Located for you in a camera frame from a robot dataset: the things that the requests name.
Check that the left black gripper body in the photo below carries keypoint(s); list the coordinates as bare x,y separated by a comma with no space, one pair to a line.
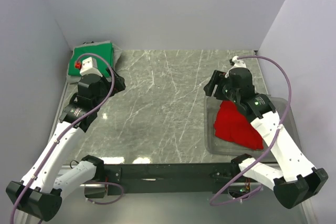
106,86

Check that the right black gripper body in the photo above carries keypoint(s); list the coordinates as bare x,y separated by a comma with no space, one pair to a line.
223,91

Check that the red t shirt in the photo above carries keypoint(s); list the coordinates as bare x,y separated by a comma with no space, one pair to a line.
232,126

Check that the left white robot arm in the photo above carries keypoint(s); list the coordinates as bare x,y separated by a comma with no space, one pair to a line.
41,191

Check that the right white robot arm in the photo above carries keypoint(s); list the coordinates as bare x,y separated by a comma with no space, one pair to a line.
250,119

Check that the clear plastic bin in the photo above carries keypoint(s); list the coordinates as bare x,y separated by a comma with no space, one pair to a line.
221,147

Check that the black base beam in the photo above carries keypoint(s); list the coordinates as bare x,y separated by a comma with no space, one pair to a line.
168,178

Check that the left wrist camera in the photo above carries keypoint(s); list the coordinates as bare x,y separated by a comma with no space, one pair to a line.
88,66

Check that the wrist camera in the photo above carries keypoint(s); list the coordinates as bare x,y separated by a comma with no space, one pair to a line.
235,62
88,66

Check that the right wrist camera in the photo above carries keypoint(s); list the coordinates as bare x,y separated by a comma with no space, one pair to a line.
235,62

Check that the aluminium rail frame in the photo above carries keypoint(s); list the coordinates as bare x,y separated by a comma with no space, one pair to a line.
307,205

